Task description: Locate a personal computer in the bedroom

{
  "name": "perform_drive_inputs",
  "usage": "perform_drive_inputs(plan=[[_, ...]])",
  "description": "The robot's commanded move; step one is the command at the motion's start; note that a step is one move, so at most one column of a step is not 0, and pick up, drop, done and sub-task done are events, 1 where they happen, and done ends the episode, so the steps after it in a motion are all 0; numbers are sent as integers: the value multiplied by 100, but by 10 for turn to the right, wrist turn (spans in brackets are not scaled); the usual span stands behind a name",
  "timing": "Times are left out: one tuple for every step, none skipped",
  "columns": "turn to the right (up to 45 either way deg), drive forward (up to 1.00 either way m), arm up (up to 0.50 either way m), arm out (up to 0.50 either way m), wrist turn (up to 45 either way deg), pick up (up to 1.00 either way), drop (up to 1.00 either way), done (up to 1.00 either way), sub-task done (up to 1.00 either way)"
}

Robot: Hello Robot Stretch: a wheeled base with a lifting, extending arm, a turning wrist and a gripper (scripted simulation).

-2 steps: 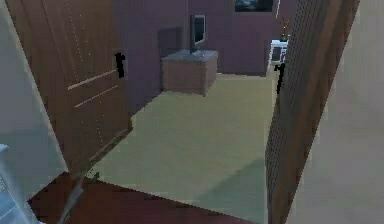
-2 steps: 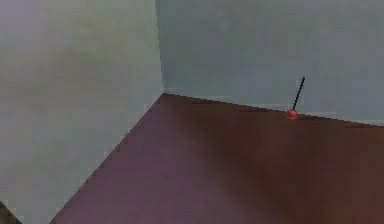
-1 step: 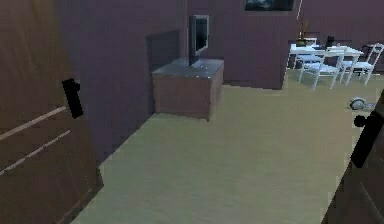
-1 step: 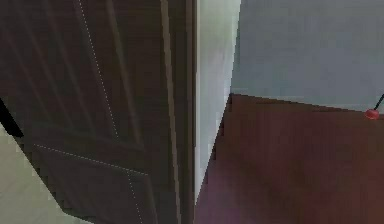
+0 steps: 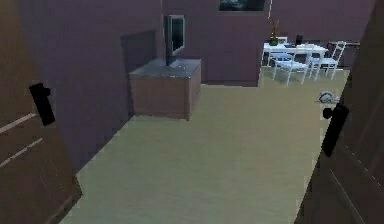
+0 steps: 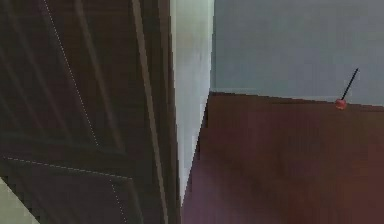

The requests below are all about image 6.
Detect dark brown room door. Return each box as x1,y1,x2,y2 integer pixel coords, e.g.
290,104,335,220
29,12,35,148
0,0,183,224

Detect red-headed black stick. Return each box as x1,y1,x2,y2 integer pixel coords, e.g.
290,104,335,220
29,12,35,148
334,67,360,111

